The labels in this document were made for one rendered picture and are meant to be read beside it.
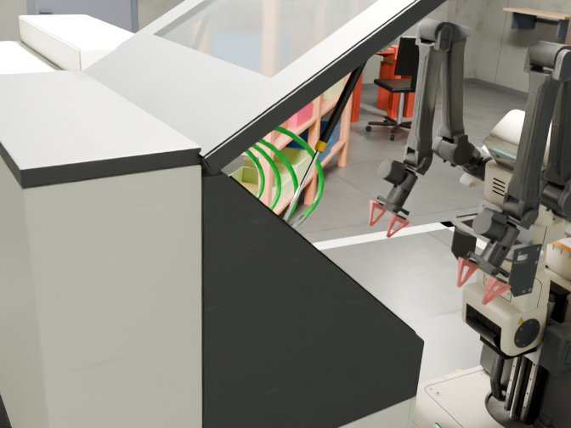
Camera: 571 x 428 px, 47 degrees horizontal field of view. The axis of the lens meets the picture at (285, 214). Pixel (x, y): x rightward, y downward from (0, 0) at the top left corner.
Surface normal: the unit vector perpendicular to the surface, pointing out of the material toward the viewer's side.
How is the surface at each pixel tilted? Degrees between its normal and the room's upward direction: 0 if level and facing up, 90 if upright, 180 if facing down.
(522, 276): 90
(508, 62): 90
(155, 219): 90
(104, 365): 90
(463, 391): 0
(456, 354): 0
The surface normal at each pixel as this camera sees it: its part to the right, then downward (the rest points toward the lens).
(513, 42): -0.90, 0.13
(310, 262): 0.52, 0.35
